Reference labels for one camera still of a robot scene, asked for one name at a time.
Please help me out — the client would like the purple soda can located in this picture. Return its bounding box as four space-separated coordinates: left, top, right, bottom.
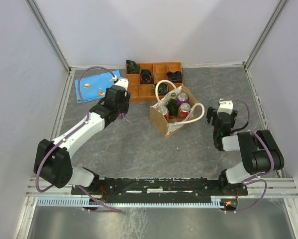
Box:
176 92 189 106
117 113 126 119

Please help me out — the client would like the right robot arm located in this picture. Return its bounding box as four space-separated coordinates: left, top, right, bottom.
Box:
206 106 285 195

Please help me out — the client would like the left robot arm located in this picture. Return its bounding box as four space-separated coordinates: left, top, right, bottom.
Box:
33 78 131 194

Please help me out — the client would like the brown canvas bag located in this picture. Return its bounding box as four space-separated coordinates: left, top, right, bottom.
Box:
150 80 205 139

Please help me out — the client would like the right red soda can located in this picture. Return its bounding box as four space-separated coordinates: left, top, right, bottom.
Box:
177 103 191 122

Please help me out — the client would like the red soda can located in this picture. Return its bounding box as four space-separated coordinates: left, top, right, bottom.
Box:
158 106 169 121
177 103 191 122

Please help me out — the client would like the blue patterned cloth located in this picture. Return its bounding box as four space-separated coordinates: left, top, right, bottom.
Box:
80 72 114 102

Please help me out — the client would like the dark rolled tie top-left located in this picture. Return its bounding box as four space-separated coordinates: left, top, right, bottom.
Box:
126 60 140 74

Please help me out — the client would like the black rolled tie middle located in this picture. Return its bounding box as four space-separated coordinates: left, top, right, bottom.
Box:
140 69 153 84

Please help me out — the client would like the black rolled tie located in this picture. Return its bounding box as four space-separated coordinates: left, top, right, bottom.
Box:
167 71 183 83
140 69 153 84

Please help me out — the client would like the green glass bottle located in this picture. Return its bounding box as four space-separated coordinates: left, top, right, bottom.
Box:
167 93 179 119

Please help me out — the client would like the left red soda can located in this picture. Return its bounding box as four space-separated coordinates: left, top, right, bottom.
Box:
158 106 169 121

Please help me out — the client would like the dark rolled tie bottom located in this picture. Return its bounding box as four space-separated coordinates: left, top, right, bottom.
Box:
153 83 169 96

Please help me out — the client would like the black rolled tie right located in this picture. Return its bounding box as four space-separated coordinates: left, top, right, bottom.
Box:
167 71 183 83

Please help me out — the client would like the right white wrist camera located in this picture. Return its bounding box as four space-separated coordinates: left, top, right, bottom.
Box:
217 99 233 115

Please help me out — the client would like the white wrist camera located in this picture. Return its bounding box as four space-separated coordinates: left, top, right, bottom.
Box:
112 76 129 91
217 99 233 115

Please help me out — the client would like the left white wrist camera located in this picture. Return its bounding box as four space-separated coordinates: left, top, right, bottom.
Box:
112 76 129 91

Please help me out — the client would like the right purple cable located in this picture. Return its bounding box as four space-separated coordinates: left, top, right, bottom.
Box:
223 99 276 214

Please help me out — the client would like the purple cable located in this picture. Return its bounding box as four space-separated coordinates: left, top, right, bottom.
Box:
35 66 122 214
223 99 276 214

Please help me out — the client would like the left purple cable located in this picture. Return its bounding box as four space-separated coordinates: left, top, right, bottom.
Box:
35 66 122 214

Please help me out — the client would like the aluminium frame rail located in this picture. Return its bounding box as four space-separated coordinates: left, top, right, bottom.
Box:
25 177 298 199

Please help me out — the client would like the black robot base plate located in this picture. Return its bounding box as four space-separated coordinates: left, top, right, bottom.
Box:
71 176 248 204

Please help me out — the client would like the blue slotted cable duct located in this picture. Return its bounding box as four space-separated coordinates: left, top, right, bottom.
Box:
36 197 224 209

